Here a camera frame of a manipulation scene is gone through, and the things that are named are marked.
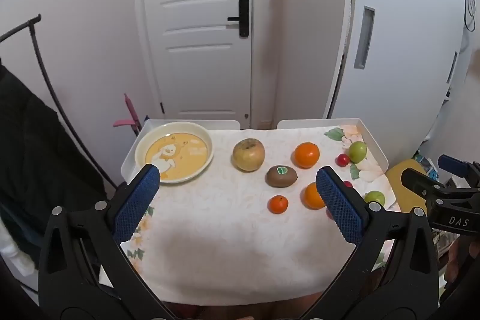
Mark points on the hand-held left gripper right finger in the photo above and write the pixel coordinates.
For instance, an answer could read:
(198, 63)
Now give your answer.
(339, 207)

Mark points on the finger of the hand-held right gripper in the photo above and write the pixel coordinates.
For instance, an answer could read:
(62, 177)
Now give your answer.
(452, 162)
(420, 183)

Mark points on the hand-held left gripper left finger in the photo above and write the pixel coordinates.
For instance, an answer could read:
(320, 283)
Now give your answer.
(137, 203)

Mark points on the medium orange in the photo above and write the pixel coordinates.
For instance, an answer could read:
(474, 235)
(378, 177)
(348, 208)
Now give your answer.
(312, 195)

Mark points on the green apple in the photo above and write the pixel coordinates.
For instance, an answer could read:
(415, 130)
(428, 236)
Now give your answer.
(358, 151)
(375, 197)

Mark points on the small tangerine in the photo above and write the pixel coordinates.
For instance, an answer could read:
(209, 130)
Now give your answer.
(278, 204)

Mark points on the yellow duck print bowl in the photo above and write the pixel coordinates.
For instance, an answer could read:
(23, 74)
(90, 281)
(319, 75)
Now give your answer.
(174, 155)

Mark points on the large orange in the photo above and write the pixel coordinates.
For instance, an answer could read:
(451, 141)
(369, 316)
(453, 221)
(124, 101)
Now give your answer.
(306, 155)

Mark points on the yellowish red apple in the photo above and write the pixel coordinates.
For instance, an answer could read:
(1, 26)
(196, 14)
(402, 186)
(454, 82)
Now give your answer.
(248, 154)

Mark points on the person's right hand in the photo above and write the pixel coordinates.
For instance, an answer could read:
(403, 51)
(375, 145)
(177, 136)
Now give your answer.
(455, 263)

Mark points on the yellow cushion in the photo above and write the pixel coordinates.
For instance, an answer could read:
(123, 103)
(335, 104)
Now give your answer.
(403, 177)

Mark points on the blue box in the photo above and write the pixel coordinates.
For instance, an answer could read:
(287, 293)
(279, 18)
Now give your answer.
(427, 164)

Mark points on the red cherry tomato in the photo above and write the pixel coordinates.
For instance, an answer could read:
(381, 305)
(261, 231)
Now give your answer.
(342, 160)
(348, 184)

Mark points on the brown kiwi with sticker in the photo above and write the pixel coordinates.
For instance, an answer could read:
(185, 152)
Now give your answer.
(282, 176)

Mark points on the pink plastic tool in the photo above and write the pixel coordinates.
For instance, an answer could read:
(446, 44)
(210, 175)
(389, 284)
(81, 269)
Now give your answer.
(129, 113)

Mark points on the floral tablecloth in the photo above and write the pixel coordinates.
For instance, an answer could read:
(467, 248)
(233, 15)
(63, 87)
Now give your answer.
(225, 237)

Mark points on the white tray table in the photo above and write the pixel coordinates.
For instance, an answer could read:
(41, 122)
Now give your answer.
(221, 124)

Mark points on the white cloth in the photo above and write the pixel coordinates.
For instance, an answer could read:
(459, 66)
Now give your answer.
(13, 252)

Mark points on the black metal coat rack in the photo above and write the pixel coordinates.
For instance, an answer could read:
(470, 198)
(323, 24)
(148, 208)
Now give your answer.
(41, 61)

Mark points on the white panelled door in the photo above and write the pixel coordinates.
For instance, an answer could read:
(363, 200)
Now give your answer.
(198, 42)

